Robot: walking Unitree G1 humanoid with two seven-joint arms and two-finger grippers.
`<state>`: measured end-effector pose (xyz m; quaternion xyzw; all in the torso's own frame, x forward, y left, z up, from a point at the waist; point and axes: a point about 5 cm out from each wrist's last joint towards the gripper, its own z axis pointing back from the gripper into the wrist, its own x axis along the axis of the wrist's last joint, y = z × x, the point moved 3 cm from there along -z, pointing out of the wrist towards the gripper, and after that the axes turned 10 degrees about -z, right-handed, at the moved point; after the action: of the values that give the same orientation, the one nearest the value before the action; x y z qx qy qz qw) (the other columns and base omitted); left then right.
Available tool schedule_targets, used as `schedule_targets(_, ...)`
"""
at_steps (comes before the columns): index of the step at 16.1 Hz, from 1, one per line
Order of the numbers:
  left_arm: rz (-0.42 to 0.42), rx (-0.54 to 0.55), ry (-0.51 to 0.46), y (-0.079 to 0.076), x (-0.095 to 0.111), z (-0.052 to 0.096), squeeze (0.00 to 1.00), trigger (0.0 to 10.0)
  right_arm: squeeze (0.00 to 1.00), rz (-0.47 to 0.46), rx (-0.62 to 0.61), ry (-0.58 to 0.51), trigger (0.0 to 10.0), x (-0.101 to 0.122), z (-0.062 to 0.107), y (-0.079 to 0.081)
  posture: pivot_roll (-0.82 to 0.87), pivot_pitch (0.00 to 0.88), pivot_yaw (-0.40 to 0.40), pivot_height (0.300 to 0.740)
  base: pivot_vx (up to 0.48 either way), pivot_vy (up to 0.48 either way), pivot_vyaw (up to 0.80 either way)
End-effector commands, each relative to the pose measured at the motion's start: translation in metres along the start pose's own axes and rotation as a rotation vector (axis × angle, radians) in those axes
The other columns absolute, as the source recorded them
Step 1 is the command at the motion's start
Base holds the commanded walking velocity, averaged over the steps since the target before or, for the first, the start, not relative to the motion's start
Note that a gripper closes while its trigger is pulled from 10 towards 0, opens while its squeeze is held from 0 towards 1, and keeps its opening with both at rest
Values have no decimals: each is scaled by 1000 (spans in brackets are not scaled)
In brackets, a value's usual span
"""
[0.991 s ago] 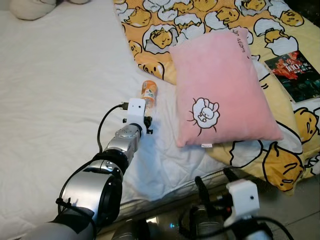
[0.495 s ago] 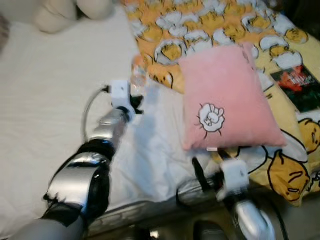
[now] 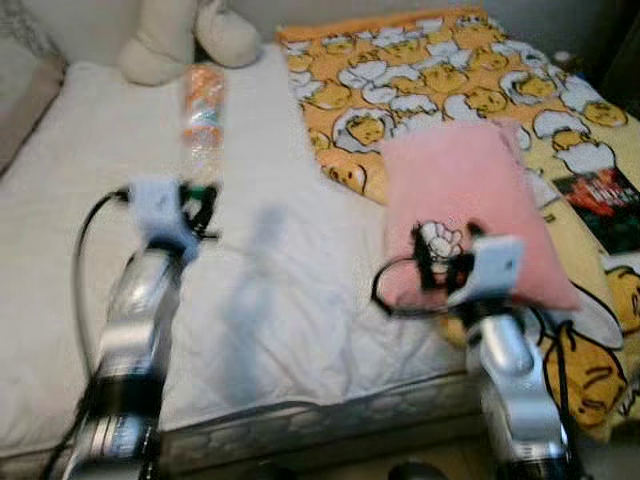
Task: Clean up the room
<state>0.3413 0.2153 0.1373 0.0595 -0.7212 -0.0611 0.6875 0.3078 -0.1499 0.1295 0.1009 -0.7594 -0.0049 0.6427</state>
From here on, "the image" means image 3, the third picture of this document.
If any pink plush pillow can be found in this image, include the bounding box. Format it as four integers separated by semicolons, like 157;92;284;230
378;120;581;311

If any orange label plastic bottle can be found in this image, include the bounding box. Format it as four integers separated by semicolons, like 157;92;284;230
180;63;227;187

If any dark green red book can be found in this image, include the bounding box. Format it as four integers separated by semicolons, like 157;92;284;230
553;165;640;256

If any yellow cartoon egg blanket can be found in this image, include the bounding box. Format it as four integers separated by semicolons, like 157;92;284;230
275;8;640;441

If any white quilted mattress pad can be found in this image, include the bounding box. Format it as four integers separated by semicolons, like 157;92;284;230
0;45;471;461

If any beige upholstered headboard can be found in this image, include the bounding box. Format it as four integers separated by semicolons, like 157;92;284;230
0;0;69;176

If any dark brown wardrobe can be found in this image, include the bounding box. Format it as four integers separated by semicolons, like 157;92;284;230
600;10;640;121

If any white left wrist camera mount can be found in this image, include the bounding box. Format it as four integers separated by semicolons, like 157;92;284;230
128;178;201;263

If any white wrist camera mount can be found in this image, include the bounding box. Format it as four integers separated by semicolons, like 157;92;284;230
447;235;526;309
128;178;201;263

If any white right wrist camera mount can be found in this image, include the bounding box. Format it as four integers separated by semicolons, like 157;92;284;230
447;235;526;309

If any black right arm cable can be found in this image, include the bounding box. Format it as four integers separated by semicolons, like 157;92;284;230
372;258;571;441

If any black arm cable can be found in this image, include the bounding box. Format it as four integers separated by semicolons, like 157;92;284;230
70;188;133;386
372;258;571;441

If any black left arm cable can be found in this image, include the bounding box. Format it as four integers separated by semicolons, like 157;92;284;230
70;188;133;386

